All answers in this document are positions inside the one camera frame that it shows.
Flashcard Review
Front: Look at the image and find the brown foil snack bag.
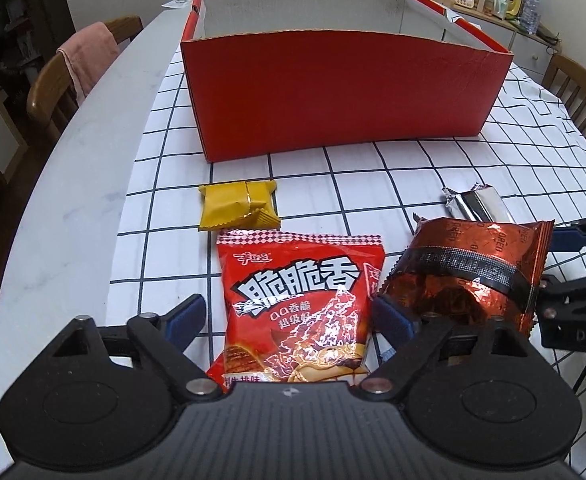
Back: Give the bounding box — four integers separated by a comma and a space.
380, 217, 554, 336

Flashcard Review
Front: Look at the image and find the silver foil snack packet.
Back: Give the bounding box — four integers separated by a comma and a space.
442, 183, 515, 223

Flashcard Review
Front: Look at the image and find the red chip bag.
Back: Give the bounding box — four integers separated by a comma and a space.
207, 230, 385, 389

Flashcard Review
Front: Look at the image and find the yellow snack packet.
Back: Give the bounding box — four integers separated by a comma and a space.
199, 180, 281, 231

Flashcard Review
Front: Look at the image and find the white grid tablecloth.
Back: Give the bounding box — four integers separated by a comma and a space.
104, 0, 586, 480

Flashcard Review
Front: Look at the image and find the right wooden chair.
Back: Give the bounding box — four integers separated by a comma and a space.
542, 53, 586, 138

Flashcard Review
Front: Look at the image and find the wooden chair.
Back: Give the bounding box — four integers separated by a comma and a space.
542, 53, 586, 138
26, 15, 144, 142

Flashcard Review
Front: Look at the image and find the white sideboard cabinet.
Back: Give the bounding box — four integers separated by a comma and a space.
434, 0, 561, 84

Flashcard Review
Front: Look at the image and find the plastic water bottle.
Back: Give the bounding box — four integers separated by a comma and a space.
520, 0, 541, 35

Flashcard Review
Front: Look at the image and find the left wooden chair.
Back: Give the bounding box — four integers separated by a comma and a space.
26, 15, 144, 142

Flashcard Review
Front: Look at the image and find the red cardboard box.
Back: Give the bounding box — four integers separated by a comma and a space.
180, 0, 513, 162

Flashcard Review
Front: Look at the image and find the pink towel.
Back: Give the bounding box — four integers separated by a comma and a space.
57, 22, 120, 105

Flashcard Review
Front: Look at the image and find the dark wooden bookshelf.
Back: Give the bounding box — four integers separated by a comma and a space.
0, 0, 74, 111

